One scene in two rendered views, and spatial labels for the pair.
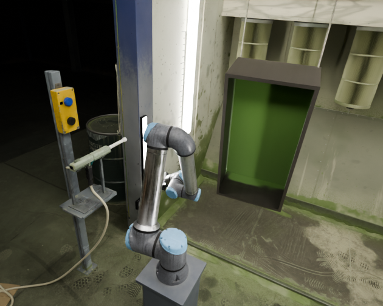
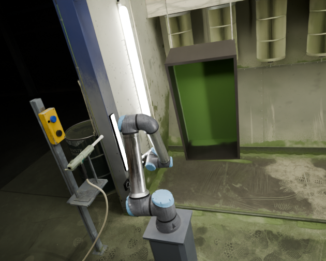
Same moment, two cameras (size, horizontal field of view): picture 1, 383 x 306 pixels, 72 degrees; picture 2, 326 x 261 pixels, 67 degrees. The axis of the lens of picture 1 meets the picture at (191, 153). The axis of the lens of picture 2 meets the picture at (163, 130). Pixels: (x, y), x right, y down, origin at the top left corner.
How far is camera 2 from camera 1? 35 cm
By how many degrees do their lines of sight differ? 3
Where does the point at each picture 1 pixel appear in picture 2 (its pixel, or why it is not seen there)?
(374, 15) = not seen: outside the picture
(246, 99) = (187, 78)
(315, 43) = (227, 19)
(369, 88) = (280, 42)
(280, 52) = (203, 33)
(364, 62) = (269, 24)
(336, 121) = (264, 74)
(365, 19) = not seen: outside the picture
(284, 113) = (219, 81)
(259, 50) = (186, 37)
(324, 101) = (250, 61)
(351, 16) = not seen: outside the picture
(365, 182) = (301, 116)
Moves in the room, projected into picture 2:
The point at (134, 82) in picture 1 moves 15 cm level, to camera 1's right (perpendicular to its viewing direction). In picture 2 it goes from (97, 90) to (114, 87)
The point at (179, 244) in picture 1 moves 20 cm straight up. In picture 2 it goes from (167, 199) to (162, 175)
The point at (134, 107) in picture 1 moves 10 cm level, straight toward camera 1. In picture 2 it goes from (101, 109) to (103, 113)
